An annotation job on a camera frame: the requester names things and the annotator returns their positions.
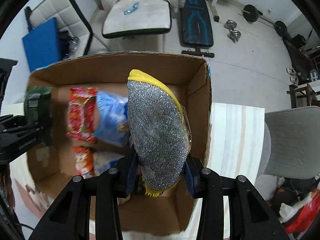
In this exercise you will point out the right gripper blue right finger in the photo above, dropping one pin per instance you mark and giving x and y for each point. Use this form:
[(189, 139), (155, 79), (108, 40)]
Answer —
[(191, 173)]

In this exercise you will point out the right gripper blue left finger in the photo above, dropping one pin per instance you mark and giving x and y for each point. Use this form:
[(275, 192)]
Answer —
[(131, 172)]

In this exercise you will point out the white blue tissue box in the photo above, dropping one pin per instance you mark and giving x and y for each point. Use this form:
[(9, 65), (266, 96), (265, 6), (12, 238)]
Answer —
[(104, 161)]

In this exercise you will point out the green snack packet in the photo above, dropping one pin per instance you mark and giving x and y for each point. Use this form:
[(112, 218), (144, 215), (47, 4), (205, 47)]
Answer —
[(37, 105)]

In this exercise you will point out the silver yellow scouring sponge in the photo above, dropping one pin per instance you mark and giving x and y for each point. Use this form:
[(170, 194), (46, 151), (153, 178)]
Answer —
[(160, 132)]

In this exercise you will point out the small red snack packet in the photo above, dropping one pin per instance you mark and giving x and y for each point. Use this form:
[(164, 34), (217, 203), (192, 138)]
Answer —
[(84, 162)]

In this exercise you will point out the blue tissue pack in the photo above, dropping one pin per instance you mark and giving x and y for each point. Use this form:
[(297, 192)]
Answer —
[(113, 124)]

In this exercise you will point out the large red snack packet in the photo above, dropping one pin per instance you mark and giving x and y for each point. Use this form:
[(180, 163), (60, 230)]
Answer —
[(80, 116)]

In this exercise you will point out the cat plush toy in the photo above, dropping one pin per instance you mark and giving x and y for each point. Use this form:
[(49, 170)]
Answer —
[(35, 201)]

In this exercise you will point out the blue folded mat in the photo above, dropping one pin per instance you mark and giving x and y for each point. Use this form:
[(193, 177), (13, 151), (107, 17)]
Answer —
[(42, 45)]

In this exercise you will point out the open cardboard box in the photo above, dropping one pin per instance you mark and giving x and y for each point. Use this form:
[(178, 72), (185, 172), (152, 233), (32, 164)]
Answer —
[(74, 210)]

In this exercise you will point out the white goose plush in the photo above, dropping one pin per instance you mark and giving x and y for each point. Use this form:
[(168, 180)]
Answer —
[(287, 212)]

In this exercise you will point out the grey fabric chair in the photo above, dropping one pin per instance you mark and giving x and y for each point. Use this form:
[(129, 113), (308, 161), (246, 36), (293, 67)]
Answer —
[(291, 143)]

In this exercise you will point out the beige quilted chair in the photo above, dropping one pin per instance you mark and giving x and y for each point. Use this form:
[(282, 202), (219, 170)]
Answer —
[(70, 21)]

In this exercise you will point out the red bag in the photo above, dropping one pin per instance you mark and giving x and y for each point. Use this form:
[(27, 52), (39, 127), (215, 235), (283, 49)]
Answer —
[(306, 215)]

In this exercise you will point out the dark wooden chair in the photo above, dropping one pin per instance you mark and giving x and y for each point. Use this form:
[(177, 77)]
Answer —
[(304, 95)]

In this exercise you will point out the chrome dumbbell pair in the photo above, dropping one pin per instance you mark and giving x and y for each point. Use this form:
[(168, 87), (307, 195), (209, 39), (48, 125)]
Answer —
[(234, 34)]

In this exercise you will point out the black blue weight bench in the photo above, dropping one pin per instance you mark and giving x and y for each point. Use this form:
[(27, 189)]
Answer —
[(196, 28)]

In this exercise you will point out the white padded chair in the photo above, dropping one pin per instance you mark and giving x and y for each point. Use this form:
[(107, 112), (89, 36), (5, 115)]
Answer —
[(151, 18)]

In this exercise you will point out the floor barbell with plates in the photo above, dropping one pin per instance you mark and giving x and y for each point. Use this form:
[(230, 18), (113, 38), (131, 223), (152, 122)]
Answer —
[(251, 14)]

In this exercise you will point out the blue wrapper on chair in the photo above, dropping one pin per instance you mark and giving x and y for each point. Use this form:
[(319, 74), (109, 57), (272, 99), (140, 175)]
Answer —
[(134, 7)]

